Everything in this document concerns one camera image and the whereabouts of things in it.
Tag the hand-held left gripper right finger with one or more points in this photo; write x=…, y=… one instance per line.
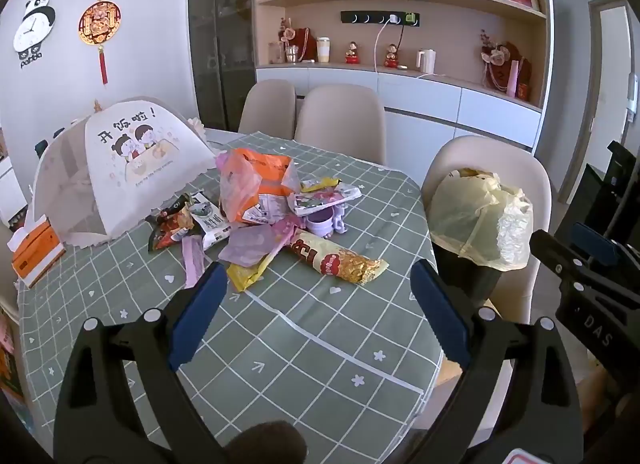
x=440, y=314

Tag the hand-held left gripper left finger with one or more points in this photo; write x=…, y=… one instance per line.
x=200, y=314

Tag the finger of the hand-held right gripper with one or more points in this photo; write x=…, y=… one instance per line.
x=595, y=244
x=575, y=269

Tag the black trash bin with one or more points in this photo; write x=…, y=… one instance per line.
x=465, y=274

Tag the pink plastic wrapper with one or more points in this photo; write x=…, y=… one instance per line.
x=194, y=264

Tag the yellow white snack packet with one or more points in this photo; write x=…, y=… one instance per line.
x=247, y=276

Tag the purple plastic bag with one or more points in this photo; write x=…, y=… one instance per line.
x=250, y=244

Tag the black white snack packet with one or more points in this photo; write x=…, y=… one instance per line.
x=212, y=221

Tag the yellow bin liner bag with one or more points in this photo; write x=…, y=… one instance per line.
x=475, y=219

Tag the brown orange snack packet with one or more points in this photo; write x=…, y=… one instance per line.
x=170, y=214

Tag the long red gold snack packet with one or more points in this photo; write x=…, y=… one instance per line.
x=335, y=259

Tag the pink plastic bag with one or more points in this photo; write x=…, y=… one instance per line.
x=235, y=189

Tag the orange snack bag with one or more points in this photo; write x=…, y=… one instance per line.
x=270, y=169

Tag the clear printed blister pack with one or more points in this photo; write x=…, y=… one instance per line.
x=325, y=199

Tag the small yellow packet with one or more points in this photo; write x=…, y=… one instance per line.
x=317, y=184

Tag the black cabinet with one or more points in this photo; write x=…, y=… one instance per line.
x=592, y=199

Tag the tan seat cushion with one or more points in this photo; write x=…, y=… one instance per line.
x=450, y=371

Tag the green checked tablecloth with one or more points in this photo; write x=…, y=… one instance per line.
x=310, y=344

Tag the beige dining chair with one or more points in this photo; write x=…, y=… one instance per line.
x=267, y=104
x=340, y=119
x=480, y=154

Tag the purple toy carriage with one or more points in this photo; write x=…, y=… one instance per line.
x=322, y=219

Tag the door lock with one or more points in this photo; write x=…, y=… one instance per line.
x=632, y=97

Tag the small red box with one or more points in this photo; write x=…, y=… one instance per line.
x=523, y=91

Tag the white mesh food cover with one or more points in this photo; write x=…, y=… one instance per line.
x=125, y=159

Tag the orange tissue box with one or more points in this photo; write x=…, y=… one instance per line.
x=35, y=254

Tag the white door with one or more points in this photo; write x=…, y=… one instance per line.
x=612, y=69

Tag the pink bottle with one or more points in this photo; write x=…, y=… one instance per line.
x=514, y=79

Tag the large red flower gift bag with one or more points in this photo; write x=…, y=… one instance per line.
x=502, y=67

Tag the white sideboard cabinet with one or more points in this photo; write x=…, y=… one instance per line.
x=425, y=99

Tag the white electric kettle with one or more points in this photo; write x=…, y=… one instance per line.
x=426, y=60

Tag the red doll figurine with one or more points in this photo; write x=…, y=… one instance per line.
x=352, y=53
x=391, y=55

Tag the glass jar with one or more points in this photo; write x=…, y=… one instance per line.
x=275, y=53

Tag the dark glass cabinet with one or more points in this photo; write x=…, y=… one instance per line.
x=220, y=34

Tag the cream tumbler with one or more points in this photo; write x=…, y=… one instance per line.
x=323, y=50

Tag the red gift bag with flower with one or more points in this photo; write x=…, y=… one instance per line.
x=302, y=42

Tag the green charger plug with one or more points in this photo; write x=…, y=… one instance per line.
x=411, y=18

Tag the white charger plug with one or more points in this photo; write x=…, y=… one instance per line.
x=394, y=19

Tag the black power strip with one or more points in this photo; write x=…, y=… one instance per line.
x=365, y=18

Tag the wooden wall shelf unit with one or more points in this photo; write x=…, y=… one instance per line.
x=450, y=34

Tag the red gold wall ornament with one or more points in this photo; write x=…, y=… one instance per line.
x=99, y=24

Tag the panda wall clock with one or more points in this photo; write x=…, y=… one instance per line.
x=34, y=29

